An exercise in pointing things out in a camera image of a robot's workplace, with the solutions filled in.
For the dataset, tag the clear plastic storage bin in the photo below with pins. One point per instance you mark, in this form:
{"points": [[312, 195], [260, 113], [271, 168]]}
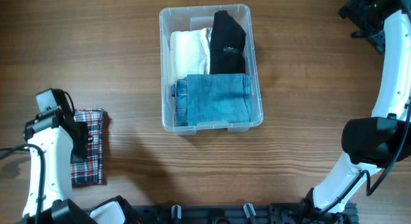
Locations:
{"points": [[196, 18]]}

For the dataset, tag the blue denim jeans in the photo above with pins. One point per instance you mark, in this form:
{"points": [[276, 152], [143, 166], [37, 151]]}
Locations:
{"points": [[203, 98]]}

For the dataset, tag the black garment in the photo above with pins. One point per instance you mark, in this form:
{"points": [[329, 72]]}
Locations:
{"points": [[227, 45]]}

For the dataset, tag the white t-shirt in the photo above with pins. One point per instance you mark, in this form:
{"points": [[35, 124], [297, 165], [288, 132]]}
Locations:
{"points": [[205, 38]]}

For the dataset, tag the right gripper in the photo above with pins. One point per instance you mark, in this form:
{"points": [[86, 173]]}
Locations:
{"points": [[353, 10]]}

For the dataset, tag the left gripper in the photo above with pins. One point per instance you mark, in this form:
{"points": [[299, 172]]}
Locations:
{"points": [[80, 155]]}

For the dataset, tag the cream cloth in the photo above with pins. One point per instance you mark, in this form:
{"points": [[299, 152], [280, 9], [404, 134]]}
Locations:
{"points": [[187, 55]]}

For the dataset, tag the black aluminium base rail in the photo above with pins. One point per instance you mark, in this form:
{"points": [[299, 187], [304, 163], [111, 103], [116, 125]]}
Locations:
{"points": [[275, 213]]}

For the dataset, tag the folded red plaid shirt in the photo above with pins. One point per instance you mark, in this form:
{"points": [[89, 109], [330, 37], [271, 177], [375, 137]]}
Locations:
{"points": [[89, 172]]}

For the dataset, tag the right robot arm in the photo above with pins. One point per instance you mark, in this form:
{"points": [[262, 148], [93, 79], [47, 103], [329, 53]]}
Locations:
{"points": [[370, 146]]}

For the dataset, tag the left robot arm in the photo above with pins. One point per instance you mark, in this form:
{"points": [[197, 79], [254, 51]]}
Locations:
{"points": [[55, 140]]}

